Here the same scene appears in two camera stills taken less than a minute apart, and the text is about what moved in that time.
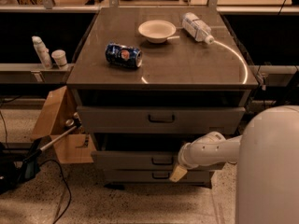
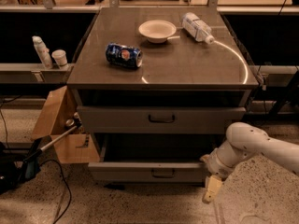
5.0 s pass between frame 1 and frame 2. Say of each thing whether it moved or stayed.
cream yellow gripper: moved
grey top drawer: stayed
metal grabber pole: stayed
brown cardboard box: stayed
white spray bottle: stayed
